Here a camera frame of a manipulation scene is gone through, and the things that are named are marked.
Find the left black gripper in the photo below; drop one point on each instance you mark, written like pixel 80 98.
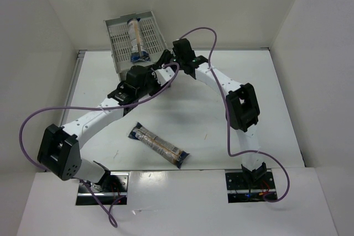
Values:
pixel 121 95

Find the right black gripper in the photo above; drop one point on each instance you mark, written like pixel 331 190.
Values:
pixel 165 57

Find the blue orange spaghetti bag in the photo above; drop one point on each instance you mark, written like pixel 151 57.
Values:
pixel 139 52

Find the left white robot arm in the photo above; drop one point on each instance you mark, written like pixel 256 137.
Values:
pixel 60 147

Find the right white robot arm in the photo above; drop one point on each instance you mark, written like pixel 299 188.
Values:
pixel 240 101

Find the grey stacked tray shelf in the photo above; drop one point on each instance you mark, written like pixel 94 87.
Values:
pixel 121 46

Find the blue silver spaghetti bag front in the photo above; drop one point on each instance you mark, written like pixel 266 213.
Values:
pixel 168 151

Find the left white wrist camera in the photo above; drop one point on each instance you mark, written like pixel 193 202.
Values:
pixel 163 76

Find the aluminium frame rail left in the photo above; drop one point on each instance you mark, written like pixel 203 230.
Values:
pixel 74 80

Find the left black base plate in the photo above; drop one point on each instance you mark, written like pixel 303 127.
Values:
pixel 113 192

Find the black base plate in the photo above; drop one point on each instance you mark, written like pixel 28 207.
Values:
pixel 113 192
pixel 239 192

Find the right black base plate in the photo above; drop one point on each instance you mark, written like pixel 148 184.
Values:
pixel 239 192

